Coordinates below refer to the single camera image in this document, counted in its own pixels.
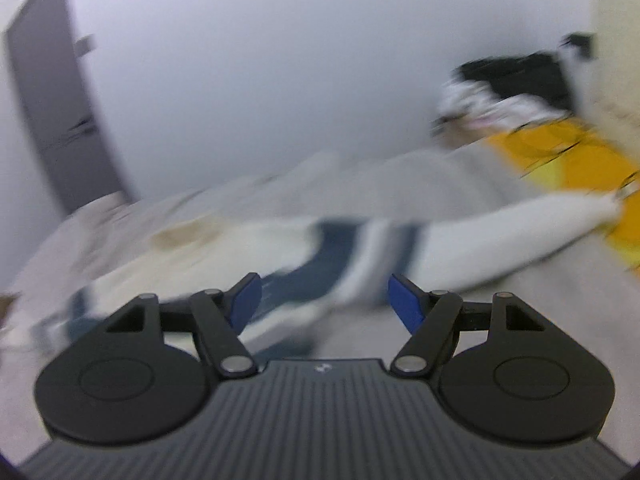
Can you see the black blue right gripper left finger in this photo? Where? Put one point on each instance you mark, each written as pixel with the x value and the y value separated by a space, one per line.
pixel 148 368

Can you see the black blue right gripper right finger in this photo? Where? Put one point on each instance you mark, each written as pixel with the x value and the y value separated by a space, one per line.
pixel 500 368

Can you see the cream blue striped sweater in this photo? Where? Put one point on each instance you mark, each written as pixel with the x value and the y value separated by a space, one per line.
pixel 310 267

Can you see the grey bed sheet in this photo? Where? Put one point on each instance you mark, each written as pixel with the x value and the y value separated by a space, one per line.
pixel 583 288

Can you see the brown pillow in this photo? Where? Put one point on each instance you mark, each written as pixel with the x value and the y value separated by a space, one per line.
pixel 6 303

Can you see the yellow printed pillow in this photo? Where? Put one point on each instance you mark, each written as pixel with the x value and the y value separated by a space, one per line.
pixel 569 156

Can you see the white crumpled cloth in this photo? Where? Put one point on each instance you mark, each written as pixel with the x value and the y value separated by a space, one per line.
pixel 480 107

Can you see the black fluffy garment right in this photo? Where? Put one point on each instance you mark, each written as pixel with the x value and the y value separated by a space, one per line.
pixel 538 74

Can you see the grey door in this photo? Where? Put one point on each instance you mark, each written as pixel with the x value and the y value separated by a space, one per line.
pixel 53 97

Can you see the black door handle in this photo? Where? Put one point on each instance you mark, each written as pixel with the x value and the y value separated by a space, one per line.
pixel 84 126

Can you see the grey wall switch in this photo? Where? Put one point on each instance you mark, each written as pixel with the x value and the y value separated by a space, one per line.
pixel 84 45

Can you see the black wall plug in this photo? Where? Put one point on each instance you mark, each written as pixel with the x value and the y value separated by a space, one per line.
pixel 582 42

